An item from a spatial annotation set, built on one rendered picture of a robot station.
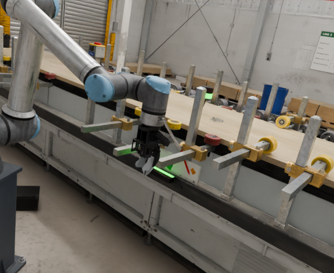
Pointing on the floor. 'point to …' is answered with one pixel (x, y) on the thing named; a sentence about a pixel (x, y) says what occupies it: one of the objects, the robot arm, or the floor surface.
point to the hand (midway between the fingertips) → (146, 171)
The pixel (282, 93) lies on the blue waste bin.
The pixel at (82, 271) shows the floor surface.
